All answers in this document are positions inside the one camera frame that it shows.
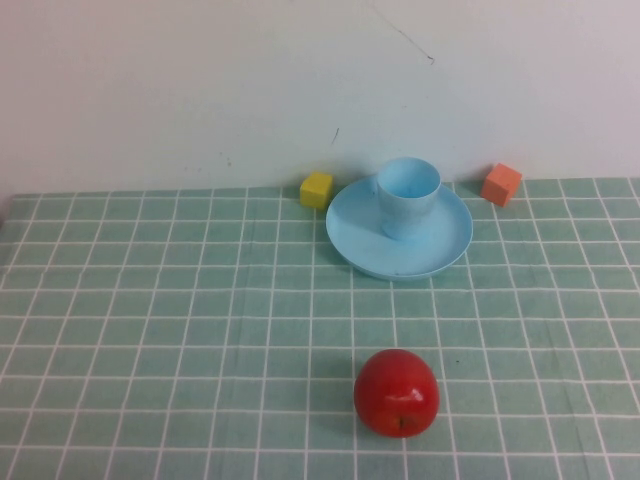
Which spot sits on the light blue plastic cup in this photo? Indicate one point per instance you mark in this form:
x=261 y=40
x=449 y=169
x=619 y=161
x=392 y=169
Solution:
x=405 y=210

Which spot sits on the light blue plastic plate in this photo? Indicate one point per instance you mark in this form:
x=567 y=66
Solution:
x=430 y=245

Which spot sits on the yellow foam cube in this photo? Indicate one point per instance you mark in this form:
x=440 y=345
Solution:
x=316 y=192

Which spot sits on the red apple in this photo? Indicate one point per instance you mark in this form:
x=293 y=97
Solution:
x=395 y=385

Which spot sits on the orange foam cube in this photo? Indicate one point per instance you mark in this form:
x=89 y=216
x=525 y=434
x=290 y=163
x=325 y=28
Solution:
x=500 y=186

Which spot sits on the green checked tablecloth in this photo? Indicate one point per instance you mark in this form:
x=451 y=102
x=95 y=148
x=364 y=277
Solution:
x=150 y=325

